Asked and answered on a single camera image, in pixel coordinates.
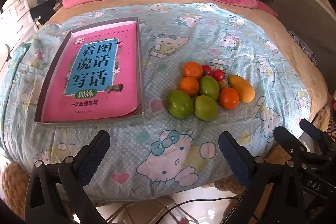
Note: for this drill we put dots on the yellow mango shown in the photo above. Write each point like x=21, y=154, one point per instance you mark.
x=242, y=88

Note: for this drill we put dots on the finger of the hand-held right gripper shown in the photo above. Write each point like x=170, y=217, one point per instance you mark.
x=282, y=133
x=311, y=129

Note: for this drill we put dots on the light blue cartoon cat blanket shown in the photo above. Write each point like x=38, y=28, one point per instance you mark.
x=183, y=37

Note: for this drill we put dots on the dark patterned cloth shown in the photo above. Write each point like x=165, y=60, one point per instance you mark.
x=304, y=48

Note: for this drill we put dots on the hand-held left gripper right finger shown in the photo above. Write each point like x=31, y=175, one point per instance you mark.
x=233, y=158

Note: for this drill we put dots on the grey cardboard box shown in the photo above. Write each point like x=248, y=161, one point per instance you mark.
x=52, y=77

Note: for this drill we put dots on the bed with beige sheet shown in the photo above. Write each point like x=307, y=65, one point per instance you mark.
x=288, y=37

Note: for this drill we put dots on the pink book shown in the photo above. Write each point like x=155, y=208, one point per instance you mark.
x=126, y=40

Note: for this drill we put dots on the orange tangerine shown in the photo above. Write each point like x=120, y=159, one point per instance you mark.
x=192, y=69
x=229, y=98
x=189, y=85

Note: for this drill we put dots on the green jujube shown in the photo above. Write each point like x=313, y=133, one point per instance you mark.
x=209, y=87
x=206, y=108
x=180, y=103

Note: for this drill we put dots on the red cherry tomato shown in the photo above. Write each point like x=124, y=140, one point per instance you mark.
x=206, y=70
x=218, y=75

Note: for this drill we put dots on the white dresser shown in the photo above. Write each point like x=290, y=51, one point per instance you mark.
x=18, y=19

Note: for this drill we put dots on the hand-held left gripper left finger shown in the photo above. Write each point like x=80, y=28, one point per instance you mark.
x=94, y=153

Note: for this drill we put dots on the beige woven rug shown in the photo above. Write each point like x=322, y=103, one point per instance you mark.
x=18, y=182

